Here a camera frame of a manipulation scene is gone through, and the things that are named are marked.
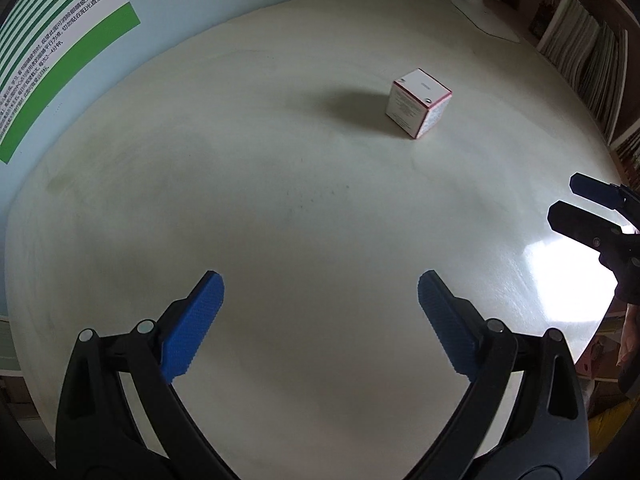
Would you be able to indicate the person's right hand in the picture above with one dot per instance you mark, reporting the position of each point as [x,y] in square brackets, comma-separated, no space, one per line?
[629,340]

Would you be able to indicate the row of white booklets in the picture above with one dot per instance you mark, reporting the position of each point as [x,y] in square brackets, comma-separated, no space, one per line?
[590,60]

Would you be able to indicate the green striped wall poster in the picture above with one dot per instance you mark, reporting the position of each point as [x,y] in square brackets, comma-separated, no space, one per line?
[60,40]

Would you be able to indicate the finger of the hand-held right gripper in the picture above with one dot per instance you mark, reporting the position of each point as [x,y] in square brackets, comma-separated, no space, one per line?
[580,222]
[595,189]

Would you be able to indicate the brown cardboard box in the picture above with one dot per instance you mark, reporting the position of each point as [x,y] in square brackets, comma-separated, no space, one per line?
[597,355]

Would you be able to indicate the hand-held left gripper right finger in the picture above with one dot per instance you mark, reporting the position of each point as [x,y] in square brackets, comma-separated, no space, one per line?
[445,322]

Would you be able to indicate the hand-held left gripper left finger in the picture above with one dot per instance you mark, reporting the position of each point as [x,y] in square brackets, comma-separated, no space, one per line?
[192,330]

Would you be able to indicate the white red-edged cube box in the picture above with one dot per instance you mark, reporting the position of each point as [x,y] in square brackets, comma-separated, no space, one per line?
[415,105]

